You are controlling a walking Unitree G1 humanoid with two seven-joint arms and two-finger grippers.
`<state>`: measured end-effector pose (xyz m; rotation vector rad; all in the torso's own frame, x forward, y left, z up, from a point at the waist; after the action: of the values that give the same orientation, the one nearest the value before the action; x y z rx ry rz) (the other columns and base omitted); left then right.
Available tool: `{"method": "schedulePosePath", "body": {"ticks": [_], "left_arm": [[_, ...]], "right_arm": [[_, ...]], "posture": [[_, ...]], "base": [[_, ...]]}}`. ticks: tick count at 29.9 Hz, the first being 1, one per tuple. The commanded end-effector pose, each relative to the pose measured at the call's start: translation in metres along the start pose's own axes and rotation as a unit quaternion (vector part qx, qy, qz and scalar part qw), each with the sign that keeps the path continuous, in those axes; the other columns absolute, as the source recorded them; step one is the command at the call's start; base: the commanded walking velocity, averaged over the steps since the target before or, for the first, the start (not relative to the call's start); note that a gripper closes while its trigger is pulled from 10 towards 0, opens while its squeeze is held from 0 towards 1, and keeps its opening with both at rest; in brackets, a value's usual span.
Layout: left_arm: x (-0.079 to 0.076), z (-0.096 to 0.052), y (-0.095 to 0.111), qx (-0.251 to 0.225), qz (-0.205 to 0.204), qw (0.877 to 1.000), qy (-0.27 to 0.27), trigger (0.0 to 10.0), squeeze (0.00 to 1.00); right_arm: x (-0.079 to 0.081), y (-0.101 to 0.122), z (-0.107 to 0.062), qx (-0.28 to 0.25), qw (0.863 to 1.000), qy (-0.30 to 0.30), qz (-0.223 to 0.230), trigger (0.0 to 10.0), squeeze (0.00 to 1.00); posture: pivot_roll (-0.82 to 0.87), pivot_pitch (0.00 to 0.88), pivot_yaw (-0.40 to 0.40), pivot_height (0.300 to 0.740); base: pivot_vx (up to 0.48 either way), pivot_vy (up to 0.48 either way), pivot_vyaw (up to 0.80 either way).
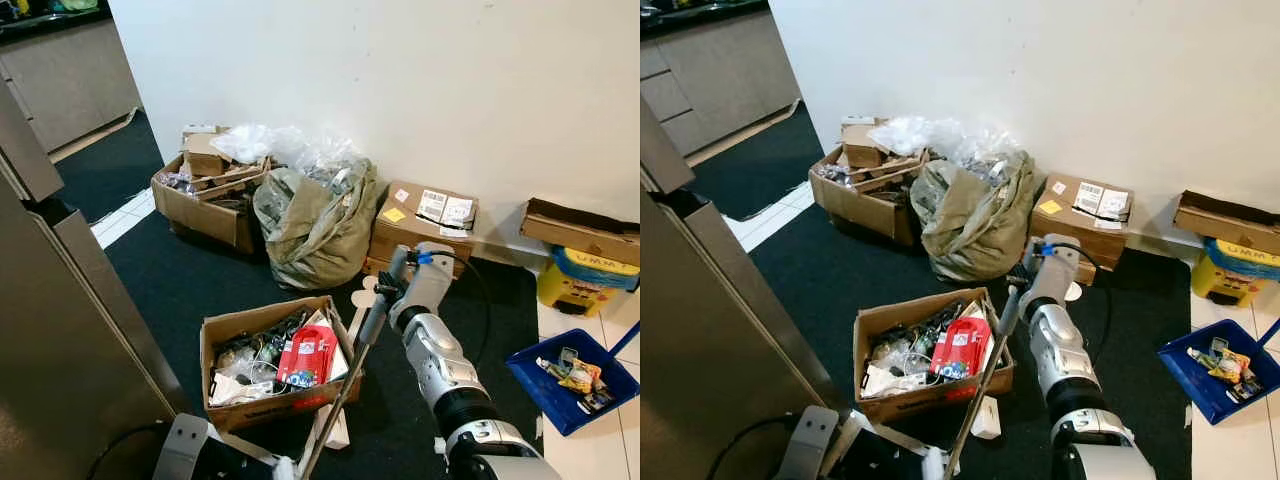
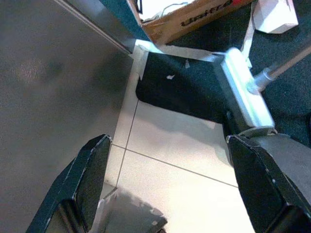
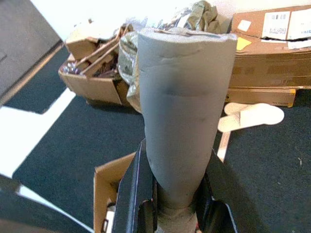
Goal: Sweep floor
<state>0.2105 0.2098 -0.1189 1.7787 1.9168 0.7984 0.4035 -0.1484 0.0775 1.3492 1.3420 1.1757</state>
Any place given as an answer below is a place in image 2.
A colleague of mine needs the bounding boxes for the open cardboard box with clutter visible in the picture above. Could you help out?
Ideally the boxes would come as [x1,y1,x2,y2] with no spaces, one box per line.
[126,0,258,46]

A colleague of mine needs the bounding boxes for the robot left leg grey cloth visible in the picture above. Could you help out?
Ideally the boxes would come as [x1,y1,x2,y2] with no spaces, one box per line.
[239,127,311,202]

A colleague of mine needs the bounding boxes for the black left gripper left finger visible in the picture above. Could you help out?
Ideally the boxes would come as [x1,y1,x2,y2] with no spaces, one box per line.
[25,134,113,233]

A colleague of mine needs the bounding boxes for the long beige tape strip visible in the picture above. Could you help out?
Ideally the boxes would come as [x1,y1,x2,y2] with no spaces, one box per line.
[239,4,258,68]

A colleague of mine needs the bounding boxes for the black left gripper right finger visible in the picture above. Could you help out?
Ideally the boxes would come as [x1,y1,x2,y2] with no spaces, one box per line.
[225,134,311,233]

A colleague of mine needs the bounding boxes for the dark grey foam puzzle mat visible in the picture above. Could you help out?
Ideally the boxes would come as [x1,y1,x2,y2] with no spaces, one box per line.
[96,185,169,233]

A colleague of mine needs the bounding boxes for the short beige tape strip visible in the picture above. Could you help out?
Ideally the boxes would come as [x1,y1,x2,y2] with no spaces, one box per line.
[136,40,224,63]

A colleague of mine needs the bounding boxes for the small white box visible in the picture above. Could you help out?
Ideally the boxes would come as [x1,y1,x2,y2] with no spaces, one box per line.
[252,0,299,34]

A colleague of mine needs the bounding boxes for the large black carpet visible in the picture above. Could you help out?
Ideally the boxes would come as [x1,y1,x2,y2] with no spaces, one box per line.
[135,0,311,149]

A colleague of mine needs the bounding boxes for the white broom grey bristles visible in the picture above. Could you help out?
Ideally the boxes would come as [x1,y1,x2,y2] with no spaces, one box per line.
[211,45,311,136]

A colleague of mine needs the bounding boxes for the dark grey cabinet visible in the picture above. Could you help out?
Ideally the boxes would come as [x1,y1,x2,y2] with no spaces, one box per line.
[0,0,137,233]

